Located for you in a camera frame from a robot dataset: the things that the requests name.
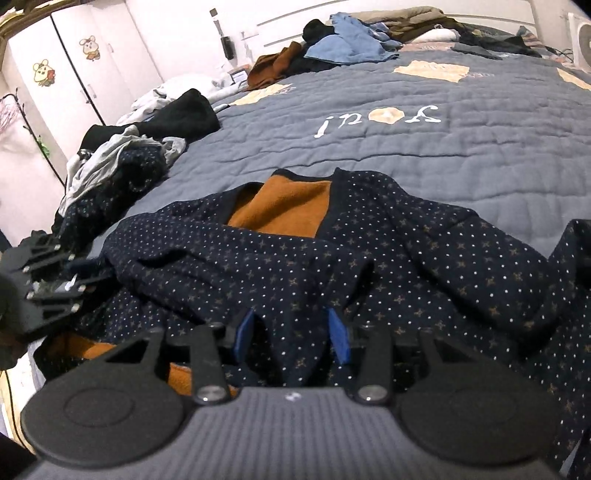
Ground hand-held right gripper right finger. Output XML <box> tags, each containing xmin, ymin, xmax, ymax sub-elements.
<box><xmin>326</xmin><ymin>306</ymin><xmax>490</xmax><ymax>407</ymax></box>

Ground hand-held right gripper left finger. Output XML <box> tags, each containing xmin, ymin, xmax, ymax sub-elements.
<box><xmin>99</xmin><ymin>308</ymin><xmax>256</xmax><ymax>406</ymax></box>

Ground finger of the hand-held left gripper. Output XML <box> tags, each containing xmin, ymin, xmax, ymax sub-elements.
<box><xmin>21</xmin><ymin>277</ymin><xmax>114</xmax><ymax>335</ymax></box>
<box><xmin>21</xmin><ymin>233</ymin><xmax>114</xmax><ymax>280</ymax></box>

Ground navy dotted orange-lined top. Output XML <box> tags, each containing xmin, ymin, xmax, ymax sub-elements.
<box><xmin>34</xmin><ymin>168</ymin><xmax>591</xmax><ymax>480</ymax></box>

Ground black clothes rack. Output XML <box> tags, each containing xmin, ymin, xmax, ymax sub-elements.
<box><xmin>0</xmin><ymin>88</ymin><xmax>68</xmax><ymax>185</ymax></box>

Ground navy square-print garment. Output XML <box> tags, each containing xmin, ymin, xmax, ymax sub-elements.
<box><xmin>51</xmin><ymin>145</ymin><xmax>169</xmax><ymax>250</ymax></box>

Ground light grey garment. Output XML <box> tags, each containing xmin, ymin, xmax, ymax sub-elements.
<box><xmin>62</xmin><ymin>124</ymin><xmax>188</xmax><ymax>204</ymax></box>

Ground black fleece garment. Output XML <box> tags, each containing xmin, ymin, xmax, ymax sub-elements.
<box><xmin>81</xmin><ymin>124</ymin><xmax>121</xmax><ymax>151</ymax></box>

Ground bunch of pink hangers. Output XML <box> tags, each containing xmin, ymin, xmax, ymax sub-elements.
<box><xmin>0</xmin><ymin>95</ymin><xmax>21</xmax><ymax>134</ymax></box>

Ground grey-blue printed quilt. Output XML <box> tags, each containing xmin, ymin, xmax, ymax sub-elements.
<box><xmin>28</xmin><ymin>39</ymin><xmax>591</xmax><ymax>370</ymax></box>

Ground white wardrobe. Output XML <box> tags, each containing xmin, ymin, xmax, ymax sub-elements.
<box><xmin>0</xmin><ymin>0</ymin><xmax>162</xmax><ymax>185</ymax></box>

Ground black knit sweater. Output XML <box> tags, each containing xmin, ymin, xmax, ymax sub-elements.
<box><xmin>134</xmin><ymin>89</ymin><xmax>221</xmax><ymax>139</ymax></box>

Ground rust brown garment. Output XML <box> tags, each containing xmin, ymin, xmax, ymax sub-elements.
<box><xmin>245</xmin><ymin>41</ymin><xmax>305</xmax><ymax>90</ymax></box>

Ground blue denim shirt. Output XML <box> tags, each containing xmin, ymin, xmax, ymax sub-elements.
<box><xmin>302</xmin><ymin>11</ymin><xmax>402</xmax><ymax>64</ymax></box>

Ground black crumpled garment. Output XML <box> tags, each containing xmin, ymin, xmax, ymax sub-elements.
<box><xmin>302</xmin><ymin>19</ymin><xmax>338</xmax><ymax>44</ymax></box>

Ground khaki garment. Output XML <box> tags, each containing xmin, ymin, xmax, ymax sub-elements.
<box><xmin>355</xmin><ymin>6</ymin><xmax>462</xmax><ymax>40</ymax></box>

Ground dark grey pants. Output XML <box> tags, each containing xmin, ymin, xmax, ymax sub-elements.
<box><xmin>452</xmin><ymin>28</ymin><xmax>543</xmax><ymax>61</ymax></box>

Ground white headboard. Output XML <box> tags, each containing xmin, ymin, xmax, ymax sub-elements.
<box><xmin>256</xmin><ymin>0</ymin><xmax>571</xmax><ymax>51</ymax></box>

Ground striped pillow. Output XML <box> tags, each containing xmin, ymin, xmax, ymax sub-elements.
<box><xmin>512</xmin><ymin>25</ymin><xmax>555</xmax><ymax>49</ymax></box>

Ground white box fan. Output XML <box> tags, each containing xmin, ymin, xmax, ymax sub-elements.
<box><xmin>567</xmin><ymin>11</ymin><xmax>591</xmax><ymax>75</ymax></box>

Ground yellow mouse wall sticker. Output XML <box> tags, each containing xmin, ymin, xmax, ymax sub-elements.
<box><xmin>32</xmin><ymin>58</ymin><xmax>57</xmax><ymax>88</ymax></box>

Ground grey mouse wall sticker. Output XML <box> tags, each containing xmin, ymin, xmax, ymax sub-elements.
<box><xmin>78</xmin><ymin>36</ymin><xmax>101</xmax><ymax>62</ymax></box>

